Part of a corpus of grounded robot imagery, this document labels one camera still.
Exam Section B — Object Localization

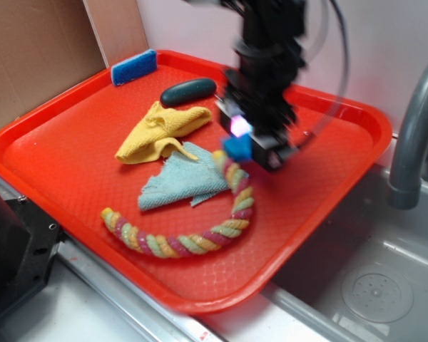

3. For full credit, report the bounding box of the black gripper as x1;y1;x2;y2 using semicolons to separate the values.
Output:
218;68;296;172

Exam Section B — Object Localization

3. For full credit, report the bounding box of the blue rectangular block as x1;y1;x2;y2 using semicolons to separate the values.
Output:
222;135;253;162

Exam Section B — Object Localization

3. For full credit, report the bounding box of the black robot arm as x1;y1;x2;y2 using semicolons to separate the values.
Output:
215;1;305;172

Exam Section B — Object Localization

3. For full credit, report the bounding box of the dark green oval soap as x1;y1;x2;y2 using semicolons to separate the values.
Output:
160;78;217;107

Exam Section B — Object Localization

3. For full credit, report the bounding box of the yellow cloth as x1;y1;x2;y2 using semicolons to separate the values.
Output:
115;101;212;165

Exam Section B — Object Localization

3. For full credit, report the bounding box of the light blue cloth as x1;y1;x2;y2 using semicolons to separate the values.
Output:
138;142;228;211

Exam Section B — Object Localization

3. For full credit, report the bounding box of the blue scrubbing sponge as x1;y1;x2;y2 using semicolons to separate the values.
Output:
111;49;158;86

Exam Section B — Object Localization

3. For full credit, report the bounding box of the red plastic tray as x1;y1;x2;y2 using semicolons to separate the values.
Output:
0;51;392;315

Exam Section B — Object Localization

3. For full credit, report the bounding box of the grey sink faucet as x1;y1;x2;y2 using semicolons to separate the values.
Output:
387;66;428;209

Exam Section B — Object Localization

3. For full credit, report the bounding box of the grey plastic sink basin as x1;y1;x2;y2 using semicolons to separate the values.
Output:
265;167;428;341

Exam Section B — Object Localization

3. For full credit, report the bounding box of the brown cardboard panel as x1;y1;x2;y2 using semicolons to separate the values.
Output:
0;1;148;129

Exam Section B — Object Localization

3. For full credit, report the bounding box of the sink drain cover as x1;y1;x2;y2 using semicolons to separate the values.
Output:
341;265;414;323

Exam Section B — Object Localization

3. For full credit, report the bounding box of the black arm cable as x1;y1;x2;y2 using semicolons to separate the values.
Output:
292;0;351;150

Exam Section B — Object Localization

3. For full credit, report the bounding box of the multicolour twisted rope toy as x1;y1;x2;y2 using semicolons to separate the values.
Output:
101;150;255;259

